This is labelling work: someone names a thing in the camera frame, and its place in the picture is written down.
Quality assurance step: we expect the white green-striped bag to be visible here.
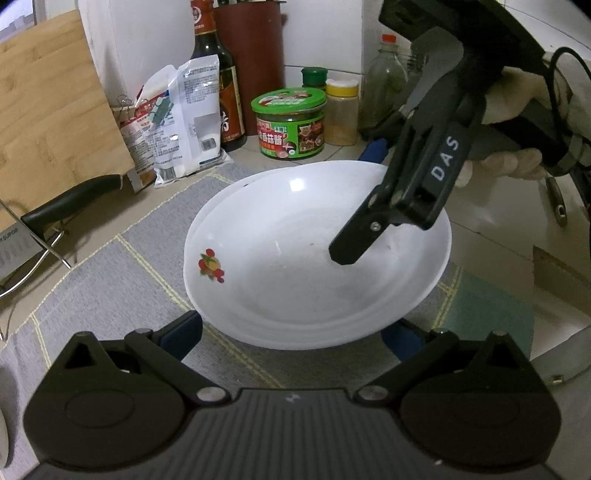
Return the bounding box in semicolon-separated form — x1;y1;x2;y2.
136;65;176;130

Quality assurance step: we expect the grey checked mat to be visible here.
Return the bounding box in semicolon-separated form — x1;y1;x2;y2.
0;159;462;462

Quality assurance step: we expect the clear red-cap plastic bottle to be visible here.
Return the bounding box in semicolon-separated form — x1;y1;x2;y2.
360;33;409;139

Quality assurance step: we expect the white plastic cutting board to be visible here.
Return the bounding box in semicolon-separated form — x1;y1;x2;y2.
78;0;195;109

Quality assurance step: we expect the person's right hand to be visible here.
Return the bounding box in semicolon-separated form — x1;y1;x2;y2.
455;67;561;188

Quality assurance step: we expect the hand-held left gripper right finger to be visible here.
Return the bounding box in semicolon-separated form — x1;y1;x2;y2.
355;320;525;407

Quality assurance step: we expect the black cable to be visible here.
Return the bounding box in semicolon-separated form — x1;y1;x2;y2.
547;46;591;289

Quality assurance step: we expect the red-print plastic bag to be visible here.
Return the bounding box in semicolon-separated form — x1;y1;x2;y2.
119;104;160;192

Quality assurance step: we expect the black-handled kitchen knife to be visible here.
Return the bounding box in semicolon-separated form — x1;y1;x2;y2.
0;174;124;283

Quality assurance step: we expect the red-brown knife holder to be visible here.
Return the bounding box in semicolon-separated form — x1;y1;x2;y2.
213;0;286;100

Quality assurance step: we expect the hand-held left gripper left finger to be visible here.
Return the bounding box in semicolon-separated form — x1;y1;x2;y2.
62;311;232;407

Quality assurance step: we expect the green-lid sauce jar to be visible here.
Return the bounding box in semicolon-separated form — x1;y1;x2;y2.
252;88;327;160

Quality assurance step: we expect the dark soy sauce bottle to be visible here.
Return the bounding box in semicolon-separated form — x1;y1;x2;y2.
190;0;245;153

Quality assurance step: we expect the large white flower-print plate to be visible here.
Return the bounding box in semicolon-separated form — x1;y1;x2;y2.
185;160;451;350

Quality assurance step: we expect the yellow spice jar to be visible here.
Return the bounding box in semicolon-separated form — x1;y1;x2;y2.
325;78;360;147

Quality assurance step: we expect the brown cardboard piece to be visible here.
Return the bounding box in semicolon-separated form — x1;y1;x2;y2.
531;246;591;384

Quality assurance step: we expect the green-cap bottle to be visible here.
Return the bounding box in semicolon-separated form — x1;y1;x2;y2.
301;67;328;90

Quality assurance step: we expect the wooden cutting board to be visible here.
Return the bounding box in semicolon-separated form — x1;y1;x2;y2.
0;9;132;232

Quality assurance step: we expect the person's right forearm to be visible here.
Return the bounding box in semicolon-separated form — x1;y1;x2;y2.
542;51;591;153

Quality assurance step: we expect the metal cable connector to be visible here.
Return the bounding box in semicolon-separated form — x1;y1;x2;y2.
546;176;570;227

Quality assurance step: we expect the teal mat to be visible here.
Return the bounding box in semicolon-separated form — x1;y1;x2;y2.
443;272;536;342

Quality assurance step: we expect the white blue-print plastic bag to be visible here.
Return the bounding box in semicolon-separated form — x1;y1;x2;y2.
154;54;234;185

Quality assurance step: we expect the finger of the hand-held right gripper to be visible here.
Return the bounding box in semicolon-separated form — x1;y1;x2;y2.
329;108;419;266
358;111;409;163

